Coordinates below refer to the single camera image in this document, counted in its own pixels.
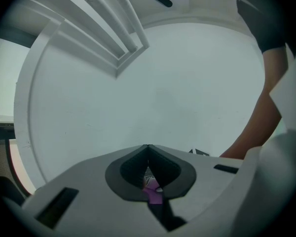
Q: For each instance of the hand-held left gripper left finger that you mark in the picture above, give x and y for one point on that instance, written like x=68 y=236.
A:
x=88 y=181

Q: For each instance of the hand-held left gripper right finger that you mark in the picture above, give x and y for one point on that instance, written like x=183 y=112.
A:
x=207 y=176

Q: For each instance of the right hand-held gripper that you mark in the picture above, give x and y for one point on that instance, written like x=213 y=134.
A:
x=199 y=153

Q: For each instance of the purple cloth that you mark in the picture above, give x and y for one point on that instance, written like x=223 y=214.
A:
x=154 y=196

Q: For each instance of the person's right forearm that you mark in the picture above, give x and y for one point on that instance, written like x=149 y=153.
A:
x=261 y=122

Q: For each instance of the person's black clothing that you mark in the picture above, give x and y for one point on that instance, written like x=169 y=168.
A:
x=266 y=21

